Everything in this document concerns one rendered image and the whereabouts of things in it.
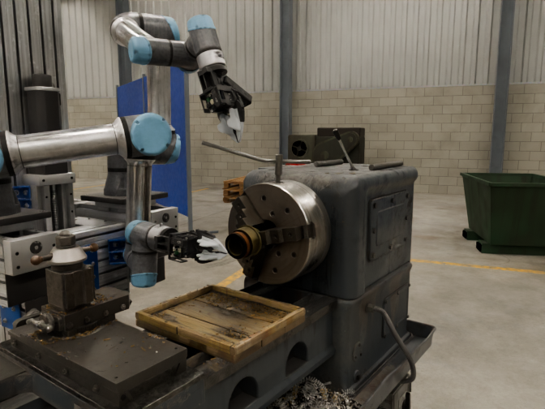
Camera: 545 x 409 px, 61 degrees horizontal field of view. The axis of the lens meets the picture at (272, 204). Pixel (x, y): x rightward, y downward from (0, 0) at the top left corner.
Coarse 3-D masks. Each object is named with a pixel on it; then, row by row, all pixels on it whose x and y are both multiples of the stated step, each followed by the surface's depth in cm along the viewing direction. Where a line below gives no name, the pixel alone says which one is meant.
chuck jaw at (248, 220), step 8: (240, 200) 140; (248, 200) 142; (240, 208) 140; (248, 208) 140; (240, 216) 138; (248, 216) 137; (256, 216) 140; (240, 224) 135; (248, 224) 135; (256, 224) 137; (264, 224) 144
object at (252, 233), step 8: (240, 232) 129; (248, 232) 129; (256, 232) 131; (232, 240) 133; (240, 240) 127; (248, 240) 128; (256, 240) 130; (232, 248) 132; (240, 248) 134; (248, 248) 128; (256, 248) 131; (232, 256) 130; (240, 256) 128
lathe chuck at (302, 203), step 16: (256, 192) 141; (272, 192) 137; (288, 192) 134; (304, 192) 139; (256, 208) 141; (272, 208) 138; (288, 208) 135; (304, 208) 133; (288, 224) 135; (304, 224) 132; (320, 224) 136; (304, 240) 132; (320, 240) 136; (272, 256) 140; (288, 256) 137; (304, 256) 133; (320, 256) 140; (272, 272) 141; (288, 272) 137; (304, 272) 138
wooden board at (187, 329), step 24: (216, 288) 146; (144, 312) 125; (168, 312) 130; (192, 312) 130; (216, 312) 130; (240, 312) 130; (264, 312) 130; (288, 312) 130; (168, 336) 118; (192, 336) 113; (216, 336) 115; (264, 336) 113; (240, 360) 107
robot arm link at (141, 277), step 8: (136, 256) 134; (144, 256) 133; (152, 256) 135; (128, 264) 141; (136, 264) 134; (144, 264) 134; (152, 264) 135; (136, 272) 134; (144, 272) 134; (152, 272) 135; (136, 280) 134; (144, 280) 134; (152, 280) 136
